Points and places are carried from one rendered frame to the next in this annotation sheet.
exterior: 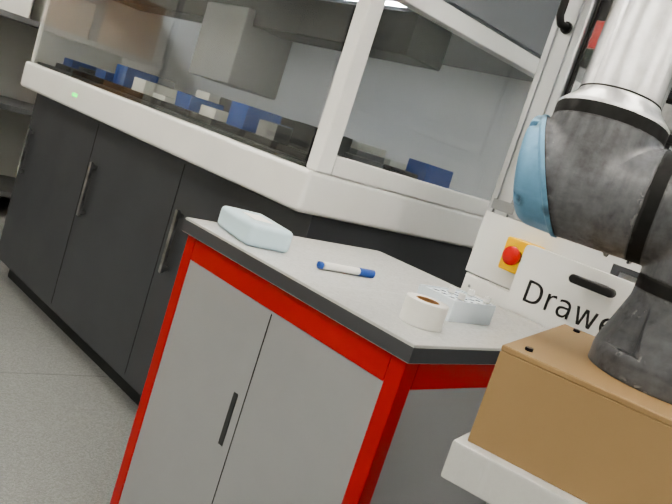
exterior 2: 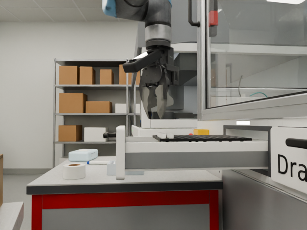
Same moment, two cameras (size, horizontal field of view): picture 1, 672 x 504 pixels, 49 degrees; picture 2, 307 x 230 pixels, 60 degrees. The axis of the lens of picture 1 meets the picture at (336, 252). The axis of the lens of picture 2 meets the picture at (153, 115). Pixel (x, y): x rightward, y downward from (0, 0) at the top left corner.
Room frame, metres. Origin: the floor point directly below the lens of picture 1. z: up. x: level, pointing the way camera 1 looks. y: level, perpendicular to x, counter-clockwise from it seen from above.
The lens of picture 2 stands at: (0.64, -0.91, 0.94)
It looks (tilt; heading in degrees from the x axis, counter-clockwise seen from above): 2 degrees up; 40
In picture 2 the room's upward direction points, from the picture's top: straight up
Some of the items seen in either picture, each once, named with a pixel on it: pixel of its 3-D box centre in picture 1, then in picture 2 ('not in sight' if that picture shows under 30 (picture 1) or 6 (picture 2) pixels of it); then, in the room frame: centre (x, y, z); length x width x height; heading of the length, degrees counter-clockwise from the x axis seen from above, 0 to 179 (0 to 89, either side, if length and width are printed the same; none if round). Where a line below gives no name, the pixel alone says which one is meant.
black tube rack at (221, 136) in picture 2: not in sight; (197, 148); (1.26, -0.54, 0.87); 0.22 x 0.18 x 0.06; 136
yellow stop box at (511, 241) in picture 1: (520, 257); (200, 138); (1.57, -0.38, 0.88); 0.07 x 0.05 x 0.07; 46
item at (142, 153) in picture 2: not in sight; (200, 150); (1.27, -0.55, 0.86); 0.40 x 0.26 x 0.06; 136
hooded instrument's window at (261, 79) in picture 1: (287, 82); (196, 101); (2.79, 0.37, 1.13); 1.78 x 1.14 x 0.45; 46
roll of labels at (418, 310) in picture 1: (423, 312); (74, 171); (1.14, -0.16, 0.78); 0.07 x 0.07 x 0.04
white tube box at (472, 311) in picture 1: (454, 304); (125, 167); (1.30, -0.23, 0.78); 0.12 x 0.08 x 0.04; 134
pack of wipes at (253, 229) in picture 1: (254, 228); (83, 154); (1.41, 0.16, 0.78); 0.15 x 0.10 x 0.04; 34
